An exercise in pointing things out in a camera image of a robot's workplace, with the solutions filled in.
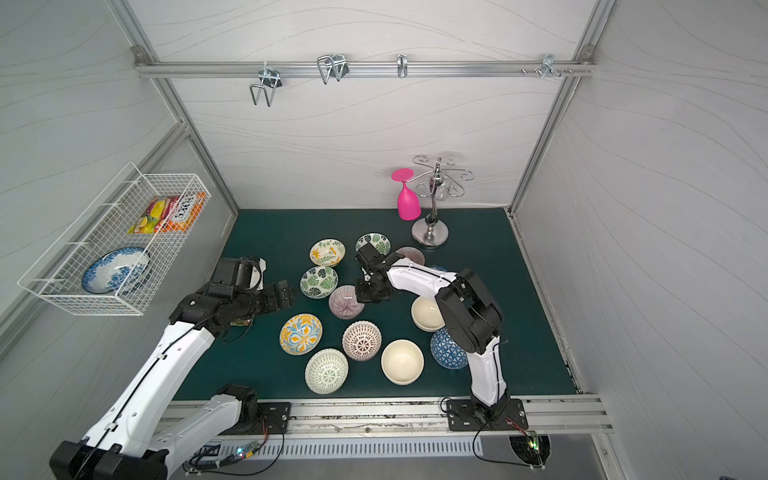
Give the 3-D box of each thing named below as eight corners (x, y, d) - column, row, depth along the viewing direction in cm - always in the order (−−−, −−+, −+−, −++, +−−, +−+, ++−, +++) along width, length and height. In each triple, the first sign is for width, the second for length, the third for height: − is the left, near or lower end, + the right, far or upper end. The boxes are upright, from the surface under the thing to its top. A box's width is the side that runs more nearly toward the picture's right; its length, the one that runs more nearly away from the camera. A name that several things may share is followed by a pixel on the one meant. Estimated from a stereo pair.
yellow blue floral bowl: (278, 355, 84) (275, 351, 81) (287, 318, 91) (284, 313, 88) (318, 355, 84) (316, 351, 81) (324, 318, 91) (322, 313, 88)
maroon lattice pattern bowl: (341, 361, 83) (340, 357, 80) (345, 325, 90) (344, 320, 87) (381, 361, 83) (380, 357, 80) (381, 325, 90) (381, 320, 87)
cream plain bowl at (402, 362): (381, 386, 79) (380, 382, 75) (382, 345, 86) (381, 339, 83) (424, 386, 79) (425, 382, 75) (421, 345, 86) (422, 339, 83)
